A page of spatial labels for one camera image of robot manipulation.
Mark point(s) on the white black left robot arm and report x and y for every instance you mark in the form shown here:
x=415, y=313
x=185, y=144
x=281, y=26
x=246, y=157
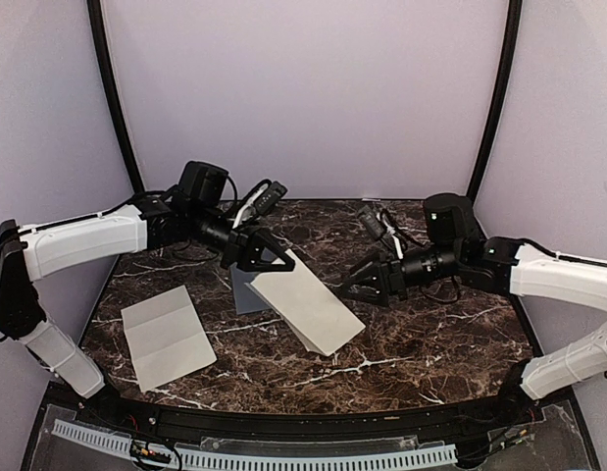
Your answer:
x=189, y=211

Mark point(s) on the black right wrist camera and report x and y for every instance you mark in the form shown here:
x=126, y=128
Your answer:
x=372, y=222

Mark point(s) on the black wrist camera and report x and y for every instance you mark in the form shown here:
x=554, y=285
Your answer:
x=267, y=197
x=372, y=222

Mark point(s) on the white unfolded paper sheet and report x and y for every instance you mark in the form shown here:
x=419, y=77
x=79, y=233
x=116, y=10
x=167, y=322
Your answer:
x=166, y=339

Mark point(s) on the black frame post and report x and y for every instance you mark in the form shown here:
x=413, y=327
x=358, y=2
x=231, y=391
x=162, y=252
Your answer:
x=107, y=74
x=504, y=69

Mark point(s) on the black left frame post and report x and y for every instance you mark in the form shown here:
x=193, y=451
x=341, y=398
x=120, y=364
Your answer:
x=107, y=74

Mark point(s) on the blue-grey envelope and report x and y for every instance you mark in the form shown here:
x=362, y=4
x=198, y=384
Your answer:
x=246, y=300

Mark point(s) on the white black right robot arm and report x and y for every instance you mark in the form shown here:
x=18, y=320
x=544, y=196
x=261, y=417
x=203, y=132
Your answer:
x=498, y=265

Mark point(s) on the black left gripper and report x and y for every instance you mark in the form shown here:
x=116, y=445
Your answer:
x=246, y=249

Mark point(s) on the black right frame post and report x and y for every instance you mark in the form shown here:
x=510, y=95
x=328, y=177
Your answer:
x=504, y=69

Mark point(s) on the black front table rail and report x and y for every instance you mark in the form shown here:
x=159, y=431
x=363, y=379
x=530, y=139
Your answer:
x=464, y=420

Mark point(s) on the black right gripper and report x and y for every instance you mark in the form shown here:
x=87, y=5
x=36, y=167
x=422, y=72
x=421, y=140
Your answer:
x=393, y=284

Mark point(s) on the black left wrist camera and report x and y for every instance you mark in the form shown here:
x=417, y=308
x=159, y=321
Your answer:
x=267, y=197

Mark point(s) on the white slotted cable duct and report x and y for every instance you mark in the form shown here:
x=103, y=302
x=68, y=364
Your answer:
x=230, y=456

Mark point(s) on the white letter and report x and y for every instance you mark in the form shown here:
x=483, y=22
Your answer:
x=312, y=312

